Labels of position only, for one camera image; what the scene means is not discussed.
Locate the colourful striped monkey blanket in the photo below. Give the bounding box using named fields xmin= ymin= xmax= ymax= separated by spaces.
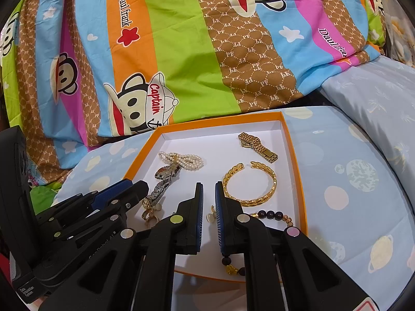
xmin=0 ymin=0 xmax=386 ymax=201

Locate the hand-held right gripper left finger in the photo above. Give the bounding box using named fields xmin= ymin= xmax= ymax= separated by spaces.
xmin=39 ymin=182 xmax=205 ymax=311

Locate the light blue planet bedsheet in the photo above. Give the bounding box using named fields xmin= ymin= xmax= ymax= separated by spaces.
xmin=52 ymin=105 xmax=415 ymax=311

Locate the orange cardboard box tray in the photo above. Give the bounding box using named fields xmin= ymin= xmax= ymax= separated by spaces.
xmin=121 ymin=112 xmax=308 ymax=282

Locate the gold link watch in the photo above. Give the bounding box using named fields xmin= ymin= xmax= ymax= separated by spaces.
xmin=238 ymin=132 xmax=279 ymax=164

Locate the white pearl bracelet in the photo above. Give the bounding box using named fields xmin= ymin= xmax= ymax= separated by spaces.
xmin=158 ymin=152 xmax=205 ymax=171

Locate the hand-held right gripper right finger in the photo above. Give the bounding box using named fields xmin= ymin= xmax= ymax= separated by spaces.
xmin=215 ymin=181 xmax=370 ymax=311

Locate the black bead bracelet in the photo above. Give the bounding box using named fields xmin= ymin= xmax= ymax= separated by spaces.
xmin=221 ymin=210 xmax=296 ymax=277

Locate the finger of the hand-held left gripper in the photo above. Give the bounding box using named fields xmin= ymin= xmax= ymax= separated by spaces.
xmin=49 ymin=181 xmax=150 ymax=245
xmin=34 ymin=179 xmax=135 ymax=234

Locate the gold ring cluster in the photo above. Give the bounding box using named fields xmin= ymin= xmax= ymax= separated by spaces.
xmin=141 ymin=199 xmax=163 ymax=225

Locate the silver link watch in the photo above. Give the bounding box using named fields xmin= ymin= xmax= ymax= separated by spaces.
xmin=143 ymin=164 xmax=182 ymax=206

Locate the white floral cloth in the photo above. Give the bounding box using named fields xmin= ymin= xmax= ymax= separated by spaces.
xmin=383 ymin=0 xmax=415 ymax=68

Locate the pale blue leaf-print pillow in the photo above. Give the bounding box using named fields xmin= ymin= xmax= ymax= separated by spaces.
xmin=319 ymin=55 xmax=415 ymax=182

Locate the gold bangle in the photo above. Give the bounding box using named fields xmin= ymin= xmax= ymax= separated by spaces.
xmin=222 ymin=161 xmax=279 ymax=208

